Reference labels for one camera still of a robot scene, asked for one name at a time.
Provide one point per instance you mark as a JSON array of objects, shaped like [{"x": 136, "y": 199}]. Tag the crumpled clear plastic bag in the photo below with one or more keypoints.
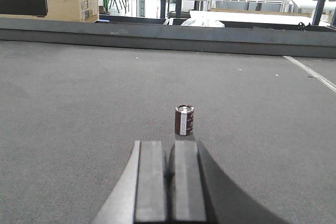
[{"x": 202, "y": 22}]

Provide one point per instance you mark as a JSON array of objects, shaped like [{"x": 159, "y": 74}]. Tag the lower cardboard box black print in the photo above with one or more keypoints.
[{"x": 63, "y": 10}]

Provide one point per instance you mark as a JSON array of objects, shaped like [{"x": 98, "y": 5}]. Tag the brown cylindrical capacitor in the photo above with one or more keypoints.
[{"x": 184, "y": 117}]

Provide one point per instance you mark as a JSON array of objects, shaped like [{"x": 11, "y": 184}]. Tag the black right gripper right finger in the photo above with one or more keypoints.
[{"x": 201, "y": 192}]

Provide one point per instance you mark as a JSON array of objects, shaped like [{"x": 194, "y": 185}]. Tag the dark grey table edge rail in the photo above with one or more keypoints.
[{"x": 249, "y": 41}]

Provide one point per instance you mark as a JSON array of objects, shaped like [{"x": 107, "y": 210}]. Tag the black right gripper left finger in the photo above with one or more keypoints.
[{"x": 140, "y": 195}]

